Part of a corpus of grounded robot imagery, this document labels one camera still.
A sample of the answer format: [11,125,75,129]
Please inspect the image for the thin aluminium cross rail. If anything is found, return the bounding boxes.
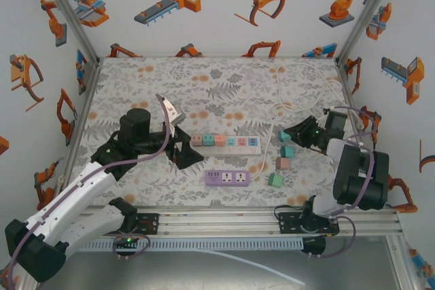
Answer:
[98,54,339,60]

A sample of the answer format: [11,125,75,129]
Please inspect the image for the aluminium frame post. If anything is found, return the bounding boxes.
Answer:
[33,0,102,63]
[335,0,406,64]

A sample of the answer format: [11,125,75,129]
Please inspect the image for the long coiled white power cable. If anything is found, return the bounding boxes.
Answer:
[249,63,364,182]

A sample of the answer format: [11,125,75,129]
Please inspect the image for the translucent plastic tube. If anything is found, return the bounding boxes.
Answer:
[190,248,306,287]

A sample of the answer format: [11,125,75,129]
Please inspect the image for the purple power strip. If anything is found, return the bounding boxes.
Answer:
[204,169,251,187]

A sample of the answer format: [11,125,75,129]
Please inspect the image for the floral grey orange table mat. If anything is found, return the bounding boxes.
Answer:
[69,57,379,208]

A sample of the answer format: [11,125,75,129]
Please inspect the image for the aluminium rail bed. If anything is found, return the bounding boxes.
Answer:
[80,205,404,237]

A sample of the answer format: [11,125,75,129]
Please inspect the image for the aluminium side rail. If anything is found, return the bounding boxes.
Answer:
[56,58,103,209]
[335,58,387,209]

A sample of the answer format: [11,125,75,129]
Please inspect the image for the white power strip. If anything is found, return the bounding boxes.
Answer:
[190,134,263,156]

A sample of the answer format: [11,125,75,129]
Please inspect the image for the short aluminium frame rail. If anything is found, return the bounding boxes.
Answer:
[385,235,422,290]

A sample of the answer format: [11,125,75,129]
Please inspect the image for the black controller board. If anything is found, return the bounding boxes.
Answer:
[113,235,137,261]
[302,235,327,259]

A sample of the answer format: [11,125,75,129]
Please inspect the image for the green cube plug adapter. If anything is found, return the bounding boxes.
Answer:
[267,173,285,189]

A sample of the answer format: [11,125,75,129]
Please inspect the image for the white slotted cable duct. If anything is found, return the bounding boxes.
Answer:
[69,238,304,253]

